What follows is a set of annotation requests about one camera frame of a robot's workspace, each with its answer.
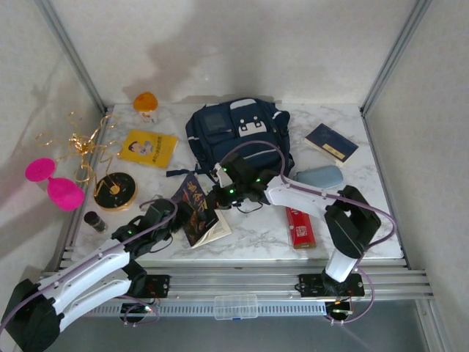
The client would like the pink fluffy double pad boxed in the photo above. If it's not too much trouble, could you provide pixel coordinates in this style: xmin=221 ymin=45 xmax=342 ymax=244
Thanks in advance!
xmin=24 ymin=157 xmax=86 ymax=212

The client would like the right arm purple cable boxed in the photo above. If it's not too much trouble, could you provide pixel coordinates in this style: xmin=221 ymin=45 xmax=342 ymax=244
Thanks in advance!
xmin=218 ymin=141 xmax=399 ymax=326

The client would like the aluminium frame post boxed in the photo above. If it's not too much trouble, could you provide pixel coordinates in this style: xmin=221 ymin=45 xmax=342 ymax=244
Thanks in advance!
xmin=34 ymin=0 xmax=111 ymax=115
xmin=361 ymin=0 xmax=434 ymax=117

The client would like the white bottle orange lid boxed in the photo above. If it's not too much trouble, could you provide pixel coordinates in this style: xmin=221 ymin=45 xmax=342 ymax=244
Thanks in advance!
xmin=133 ymin=91 xmax=160 ymax=125

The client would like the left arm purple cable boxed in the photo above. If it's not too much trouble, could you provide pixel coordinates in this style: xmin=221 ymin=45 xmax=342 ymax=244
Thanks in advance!
xmin=0 ymin=199 xmax=180 ymax=327

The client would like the navy book gold label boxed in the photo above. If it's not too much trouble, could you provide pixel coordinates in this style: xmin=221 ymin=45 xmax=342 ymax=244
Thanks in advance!
xmin=304 ymin=122 xmax=360 ymax=168

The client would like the dark book old man cover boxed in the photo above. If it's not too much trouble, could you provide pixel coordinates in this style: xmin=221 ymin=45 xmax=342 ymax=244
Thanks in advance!
xmin=170 ymin=172 xmax=232 ymax=250

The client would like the red rectangular box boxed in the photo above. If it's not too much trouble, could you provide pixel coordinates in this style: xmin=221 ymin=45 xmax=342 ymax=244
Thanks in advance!
xmin=285 ymin=206 xmax=317 ymax=250

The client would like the aluminium rail frame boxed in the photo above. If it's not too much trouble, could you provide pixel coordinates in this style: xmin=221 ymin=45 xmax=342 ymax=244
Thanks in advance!
xmin=40 ymin=267 xmax=435 ymax=304

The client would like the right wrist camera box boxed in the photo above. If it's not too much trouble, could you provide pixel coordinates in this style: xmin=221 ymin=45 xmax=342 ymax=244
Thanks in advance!
xmin=213 ymin=164 xmax=231 ymax=188

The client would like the slotted grey cable duct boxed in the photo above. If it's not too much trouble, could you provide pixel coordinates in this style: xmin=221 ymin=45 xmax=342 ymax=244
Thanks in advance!
xmin=87 ymin=301 xmax=327 ymax=317

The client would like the yellow cartoon cover book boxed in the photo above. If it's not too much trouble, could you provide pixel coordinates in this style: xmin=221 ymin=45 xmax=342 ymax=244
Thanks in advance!
xmin=117 ymin=128 xmax=180 ymax=169

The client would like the small dark cylindrical jar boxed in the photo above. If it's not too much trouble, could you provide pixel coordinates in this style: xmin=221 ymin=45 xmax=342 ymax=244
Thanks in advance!
xmin=83 ymin=210 xmax=110 ymax=234

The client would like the black controller board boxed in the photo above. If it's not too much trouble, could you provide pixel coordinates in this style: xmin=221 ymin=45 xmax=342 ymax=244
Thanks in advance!
xmin=120 ymin=302 xmax=157 ymax=326
xmin=325 ymin=298 xmax=355 ymax=326

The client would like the clear plastic compartment box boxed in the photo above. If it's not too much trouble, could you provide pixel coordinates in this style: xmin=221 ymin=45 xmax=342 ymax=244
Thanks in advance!
xmin=213 ymin=294 xmax=259 ymax=321

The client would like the navy blue backpack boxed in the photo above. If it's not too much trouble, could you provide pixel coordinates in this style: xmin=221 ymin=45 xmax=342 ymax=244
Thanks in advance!
xmin=166 ymin=97 xmax=296 ymax=195

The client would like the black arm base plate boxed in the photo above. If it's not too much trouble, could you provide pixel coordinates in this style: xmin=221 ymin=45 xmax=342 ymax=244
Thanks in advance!
xmin=139 ymin=274 xmax=171 ymax=298
xmin=298 ymin=273 xmax=366 ymax=298

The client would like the light blue pencil case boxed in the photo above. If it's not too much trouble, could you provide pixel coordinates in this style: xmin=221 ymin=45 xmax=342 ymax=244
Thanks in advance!
xmin=294 ymin=164 xmax=344 ymax=190

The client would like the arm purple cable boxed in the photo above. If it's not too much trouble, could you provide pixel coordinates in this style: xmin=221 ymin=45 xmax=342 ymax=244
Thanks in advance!
xmin=0 ymin=199 xmax=180 ymax=327
xmin=218 ymin=141 xmax=399 ymax=326

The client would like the gold wire ornament black base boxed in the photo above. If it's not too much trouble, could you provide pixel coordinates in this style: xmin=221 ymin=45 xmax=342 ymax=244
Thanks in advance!
xmin=34 ymin=109 xmax=139 ymax=213

